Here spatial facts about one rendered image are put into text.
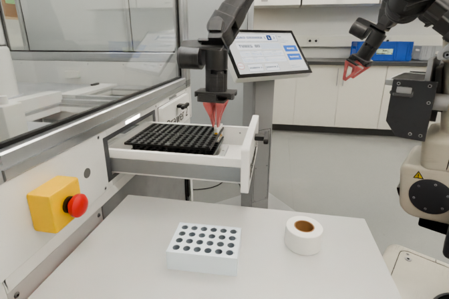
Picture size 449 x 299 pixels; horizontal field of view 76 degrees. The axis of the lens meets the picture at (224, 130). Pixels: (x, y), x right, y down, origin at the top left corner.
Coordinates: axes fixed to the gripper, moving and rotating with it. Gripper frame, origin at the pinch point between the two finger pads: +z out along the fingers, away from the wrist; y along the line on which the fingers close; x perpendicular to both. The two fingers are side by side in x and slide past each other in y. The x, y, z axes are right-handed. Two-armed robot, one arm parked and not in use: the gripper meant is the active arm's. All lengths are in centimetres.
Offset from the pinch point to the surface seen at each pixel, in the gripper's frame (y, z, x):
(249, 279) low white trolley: 14.2, 16.6, -34.2
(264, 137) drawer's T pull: 13.5, 1.4, -4.2
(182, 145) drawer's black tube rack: -5.8, 2.9, -11.0
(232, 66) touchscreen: -9, -9, 74
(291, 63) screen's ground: 20, -9, 99
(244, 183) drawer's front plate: 10.6, 8.1, -16.6
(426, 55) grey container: 179, -8, 319
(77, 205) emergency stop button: -14.7, 4.8, -36.9
